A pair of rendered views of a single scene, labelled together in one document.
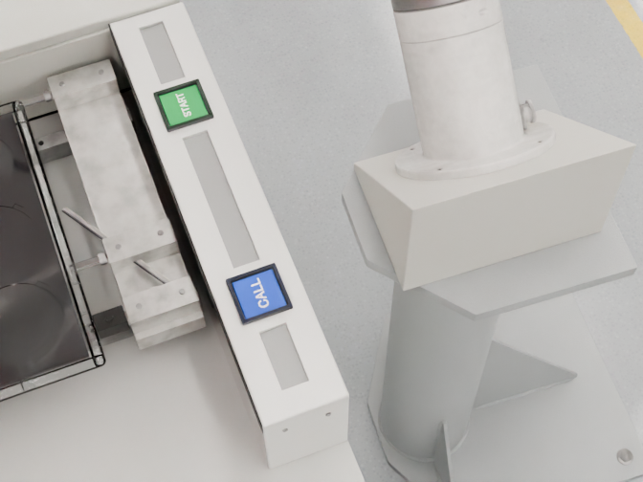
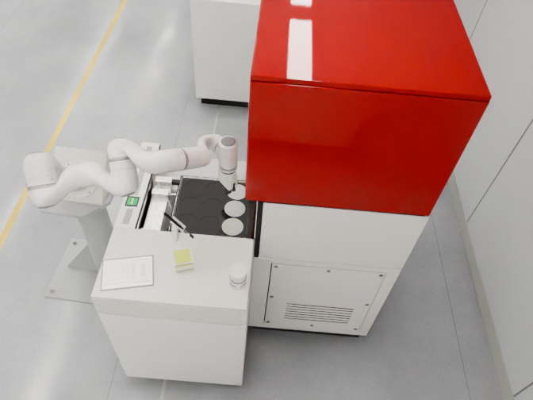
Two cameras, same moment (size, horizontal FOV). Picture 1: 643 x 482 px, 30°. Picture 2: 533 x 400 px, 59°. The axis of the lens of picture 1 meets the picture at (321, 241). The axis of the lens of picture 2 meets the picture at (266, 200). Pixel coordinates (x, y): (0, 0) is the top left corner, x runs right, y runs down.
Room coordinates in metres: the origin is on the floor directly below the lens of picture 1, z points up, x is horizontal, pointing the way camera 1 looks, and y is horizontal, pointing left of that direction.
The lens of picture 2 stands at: (1.87, 1.19, 2.68)
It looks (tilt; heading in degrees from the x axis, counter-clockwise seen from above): 50 degrees down; 199
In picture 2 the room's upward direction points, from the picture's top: 6 degrees clockwise
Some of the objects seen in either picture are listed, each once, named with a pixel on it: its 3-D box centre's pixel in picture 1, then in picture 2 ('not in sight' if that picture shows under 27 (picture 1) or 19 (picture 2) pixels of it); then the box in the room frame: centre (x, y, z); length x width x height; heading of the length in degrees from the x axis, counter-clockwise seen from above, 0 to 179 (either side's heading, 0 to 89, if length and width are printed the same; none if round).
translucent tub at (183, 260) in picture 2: not in sight; (183, 260); (1.00, 0.54, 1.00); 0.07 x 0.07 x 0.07; 38
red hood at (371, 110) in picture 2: not in sight; (346, 86); (0.25, 0.91, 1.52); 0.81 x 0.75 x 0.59; 20
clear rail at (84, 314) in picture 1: (55, 226); (174, 203); (0.68, 0.31, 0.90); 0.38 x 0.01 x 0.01; 20
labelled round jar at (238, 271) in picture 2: not in sight; (238, 276); (0.97, 0.78, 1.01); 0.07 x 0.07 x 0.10
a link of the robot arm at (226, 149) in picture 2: not in sight; (227, 151); (0.55, 0.52, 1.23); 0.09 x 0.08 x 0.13; 64
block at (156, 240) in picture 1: (141, 245); (160, 193); (0.65, 0.21, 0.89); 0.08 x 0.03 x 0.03; 110
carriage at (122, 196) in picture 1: (125, 204); (157, 209); (0.73, 0.23, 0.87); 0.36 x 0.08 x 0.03; 20
